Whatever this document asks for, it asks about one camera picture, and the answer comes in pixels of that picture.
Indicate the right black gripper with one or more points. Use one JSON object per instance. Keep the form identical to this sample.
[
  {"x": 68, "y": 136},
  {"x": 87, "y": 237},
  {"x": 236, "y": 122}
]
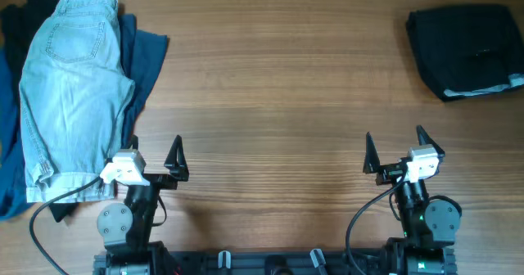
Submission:
[{"x": 395, "y": 173}]

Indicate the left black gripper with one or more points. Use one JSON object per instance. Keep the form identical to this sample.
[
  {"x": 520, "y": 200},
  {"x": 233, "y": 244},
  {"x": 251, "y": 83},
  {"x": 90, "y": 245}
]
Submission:
[{"x": 156, "y": 178}]

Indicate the light blue denim shorts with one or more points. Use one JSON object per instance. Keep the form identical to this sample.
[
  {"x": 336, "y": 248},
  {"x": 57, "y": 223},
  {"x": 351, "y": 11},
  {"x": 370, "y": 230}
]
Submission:
[{"x": 73, "y": 94}]

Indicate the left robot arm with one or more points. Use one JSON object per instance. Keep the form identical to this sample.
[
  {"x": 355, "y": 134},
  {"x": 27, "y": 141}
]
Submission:
[{"x": 126, "y": 227}]

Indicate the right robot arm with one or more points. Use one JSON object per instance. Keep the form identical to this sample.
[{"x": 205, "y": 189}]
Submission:
[{"x": 429, "y": 223}]

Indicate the navy blue garment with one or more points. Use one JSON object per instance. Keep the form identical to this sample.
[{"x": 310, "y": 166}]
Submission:
[{"x": 142, "y": 57}]

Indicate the folded black garment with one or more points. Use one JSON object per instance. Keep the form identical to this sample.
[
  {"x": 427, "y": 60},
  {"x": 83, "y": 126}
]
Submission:
[{"x": 466, "y": 50}]

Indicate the teal blue garment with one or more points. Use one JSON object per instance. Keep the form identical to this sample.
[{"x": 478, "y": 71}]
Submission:
[{"x": 13, "y": 186}]

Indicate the black garment in pile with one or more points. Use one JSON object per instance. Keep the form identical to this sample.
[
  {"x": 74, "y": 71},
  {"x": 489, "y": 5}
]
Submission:
[{"x": 19, "y": 25}]

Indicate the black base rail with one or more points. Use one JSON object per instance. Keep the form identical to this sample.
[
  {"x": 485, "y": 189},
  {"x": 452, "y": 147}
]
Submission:
[{"x": 315, "y": 261}]

